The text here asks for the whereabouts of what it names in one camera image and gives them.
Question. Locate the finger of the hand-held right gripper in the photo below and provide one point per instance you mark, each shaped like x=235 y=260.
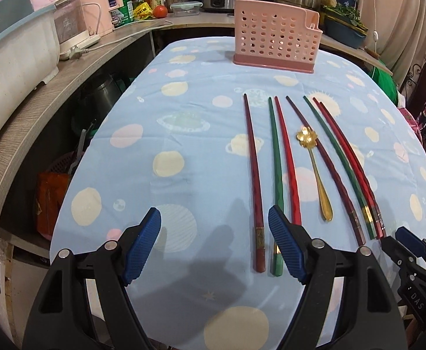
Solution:
x=410 y=240

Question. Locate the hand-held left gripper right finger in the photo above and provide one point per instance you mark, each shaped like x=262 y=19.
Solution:
x=286 y=248

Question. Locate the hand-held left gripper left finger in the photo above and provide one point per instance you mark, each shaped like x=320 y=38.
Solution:
x=143 y=248

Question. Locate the green chopstick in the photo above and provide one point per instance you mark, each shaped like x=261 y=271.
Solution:
x=364 y=213
x=275 y=153

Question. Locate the gold flower spoon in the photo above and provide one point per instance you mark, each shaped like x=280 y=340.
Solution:
x=326 y=207

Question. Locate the pink perforated utensil holder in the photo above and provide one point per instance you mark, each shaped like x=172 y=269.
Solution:
x=271 y=32

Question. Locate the orange bag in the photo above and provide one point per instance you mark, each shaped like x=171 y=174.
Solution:
x=50 y=204

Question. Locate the blue planet print tablecloth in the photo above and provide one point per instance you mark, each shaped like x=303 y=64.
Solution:
x=183 y=146

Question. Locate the pink floral cloth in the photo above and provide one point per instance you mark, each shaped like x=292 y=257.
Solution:
x=411 y=124

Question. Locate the red plastic basket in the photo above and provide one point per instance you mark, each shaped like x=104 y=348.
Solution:
x=61 y=162

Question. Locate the black pot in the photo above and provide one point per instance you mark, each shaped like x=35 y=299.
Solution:
x=103 y=94

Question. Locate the green bag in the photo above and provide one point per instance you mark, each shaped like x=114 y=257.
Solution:
x=386 y=80

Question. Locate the wood-grain curved shelf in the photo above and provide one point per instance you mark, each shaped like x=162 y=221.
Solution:
x=34 y=116

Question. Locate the blue basin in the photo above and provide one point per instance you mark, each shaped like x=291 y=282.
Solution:
x=344 y=34

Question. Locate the white plastic dish tub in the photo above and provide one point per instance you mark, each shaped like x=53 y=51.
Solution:
x=12 y=65

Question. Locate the peach curtain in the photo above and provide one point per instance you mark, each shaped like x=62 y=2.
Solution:
x=399 y=14

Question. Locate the leafy greens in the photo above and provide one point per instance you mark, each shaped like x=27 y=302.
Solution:
x=346 y=12

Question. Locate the green canister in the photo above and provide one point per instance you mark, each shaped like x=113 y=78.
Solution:
x=123 y=12

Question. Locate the yellow snack packet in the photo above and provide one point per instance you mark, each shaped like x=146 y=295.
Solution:
x=142 y=11

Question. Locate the red tomato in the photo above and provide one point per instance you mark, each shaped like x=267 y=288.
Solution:
x=159 y=11

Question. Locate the white appliance with clear lid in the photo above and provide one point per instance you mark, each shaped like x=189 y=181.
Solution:
x=72 y=22

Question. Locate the clear plastic food container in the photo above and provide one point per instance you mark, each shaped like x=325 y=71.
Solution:
x=185 y=9

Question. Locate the pink electric kettle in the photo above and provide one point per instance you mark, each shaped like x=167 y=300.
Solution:
x=100 y=7

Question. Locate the yellow loofah sponge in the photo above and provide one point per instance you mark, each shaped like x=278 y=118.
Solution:
x=329 y=0

